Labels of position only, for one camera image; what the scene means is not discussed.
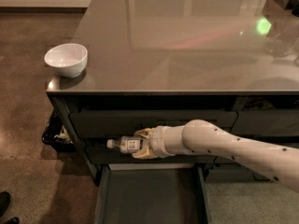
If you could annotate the white ceramic bowl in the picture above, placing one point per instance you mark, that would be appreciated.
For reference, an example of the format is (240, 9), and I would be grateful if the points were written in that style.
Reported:
(67, 60)

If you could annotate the dark grey drawer cabinet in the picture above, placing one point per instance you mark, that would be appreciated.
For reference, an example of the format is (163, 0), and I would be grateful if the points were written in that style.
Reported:
(225, 55)

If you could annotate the clear plastic water bottle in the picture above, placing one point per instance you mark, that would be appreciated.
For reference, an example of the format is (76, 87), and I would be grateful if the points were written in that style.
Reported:
(128, 144)

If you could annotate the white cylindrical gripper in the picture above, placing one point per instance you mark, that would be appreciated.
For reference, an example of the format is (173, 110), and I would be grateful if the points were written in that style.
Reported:
(158, 141)

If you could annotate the middle right drawer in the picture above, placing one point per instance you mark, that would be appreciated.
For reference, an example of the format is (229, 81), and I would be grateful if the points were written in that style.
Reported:
(221, 160)

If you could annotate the top left drawer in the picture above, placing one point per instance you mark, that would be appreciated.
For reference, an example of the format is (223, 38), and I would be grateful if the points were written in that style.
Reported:
(106, 124)

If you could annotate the black bin beside cabinet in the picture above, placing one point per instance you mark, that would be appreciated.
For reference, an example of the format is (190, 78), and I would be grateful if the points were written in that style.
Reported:
(54, 135)

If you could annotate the middle left drawer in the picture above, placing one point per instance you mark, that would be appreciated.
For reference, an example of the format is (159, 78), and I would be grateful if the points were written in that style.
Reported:
(98, 153)

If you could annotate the top right drawer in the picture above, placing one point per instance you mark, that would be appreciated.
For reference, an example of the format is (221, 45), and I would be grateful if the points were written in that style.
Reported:
(267, 123)

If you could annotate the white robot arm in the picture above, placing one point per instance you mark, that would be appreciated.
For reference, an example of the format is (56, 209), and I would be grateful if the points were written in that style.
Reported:
(199, 137)

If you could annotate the open bottom left drawer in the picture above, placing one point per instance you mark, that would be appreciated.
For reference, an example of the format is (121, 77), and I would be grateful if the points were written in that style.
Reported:
(162, 196)

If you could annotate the black shoe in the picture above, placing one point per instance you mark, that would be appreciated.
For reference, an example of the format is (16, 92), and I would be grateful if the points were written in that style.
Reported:
(4, 202)
(14, 220)

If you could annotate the bottom right drawer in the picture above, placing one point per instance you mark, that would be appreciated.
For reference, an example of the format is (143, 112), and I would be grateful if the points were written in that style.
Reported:
(233, 174)

